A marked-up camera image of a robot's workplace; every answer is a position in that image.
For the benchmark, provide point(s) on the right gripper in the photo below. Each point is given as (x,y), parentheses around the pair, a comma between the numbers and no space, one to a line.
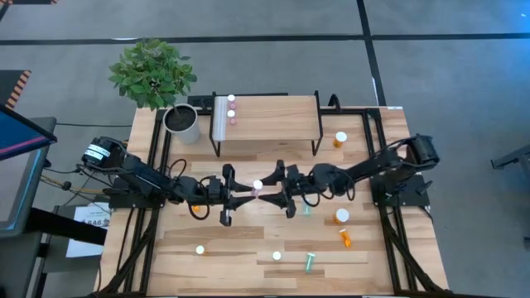
(298,182)

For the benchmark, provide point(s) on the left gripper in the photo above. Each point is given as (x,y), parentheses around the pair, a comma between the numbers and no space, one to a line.
(227,198)

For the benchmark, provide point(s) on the green medicine bottle white cap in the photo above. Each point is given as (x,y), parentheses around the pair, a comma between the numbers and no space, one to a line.
(309,262)
(306,209)
(276,256)

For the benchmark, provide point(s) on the large orange medicine bottle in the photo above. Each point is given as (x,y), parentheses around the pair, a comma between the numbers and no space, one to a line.
(340,137)
(342,215)

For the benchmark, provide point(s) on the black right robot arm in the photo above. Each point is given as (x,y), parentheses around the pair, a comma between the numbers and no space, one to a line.
(372,165)

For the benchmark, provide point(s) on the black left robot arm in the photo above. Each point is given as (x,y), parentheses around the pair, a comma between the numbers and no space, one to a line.
(141,174)

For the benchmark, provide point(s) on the black power strip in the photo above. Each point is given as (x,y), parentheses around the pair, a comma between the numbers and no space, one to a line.
(198,101)

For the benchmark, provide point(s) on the green plant in white pot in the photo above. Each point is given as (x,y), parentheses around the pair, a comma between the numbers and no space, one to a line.
(151,74)

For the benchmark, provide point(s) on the white paper sheet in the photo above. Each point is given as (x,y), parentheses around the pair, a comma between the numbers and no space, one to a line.
(83,248)

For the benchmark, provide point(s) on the black stand beam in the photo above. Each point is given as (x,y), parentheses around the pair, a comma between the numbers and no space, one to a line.
(66,227)

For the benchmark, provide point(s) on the blue screen monitor on stand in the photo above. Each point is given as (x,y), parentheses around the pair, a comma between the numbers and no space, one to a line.
(16,132)

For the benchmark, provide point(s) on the grey furniture leg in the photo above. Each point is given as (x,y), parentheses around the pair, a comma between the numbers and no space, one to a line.
(515,157)

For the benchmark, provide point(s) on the black orange striped floor mat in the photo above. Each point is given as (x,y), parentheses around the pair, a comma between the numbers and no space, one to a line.
(10,85)

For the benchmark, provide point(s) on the wooden shelf black frame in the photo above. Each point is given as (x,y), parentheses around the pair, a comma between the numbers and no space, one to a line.
(273,120)

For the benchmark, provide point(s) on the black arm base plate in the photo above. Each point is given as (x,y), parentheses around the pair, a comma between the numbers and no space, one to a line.
(414,194)
(136,200)

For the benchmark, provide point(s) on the black metal table frame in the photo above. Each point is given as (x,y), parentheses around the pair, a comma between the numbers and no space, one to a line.
(352,111)

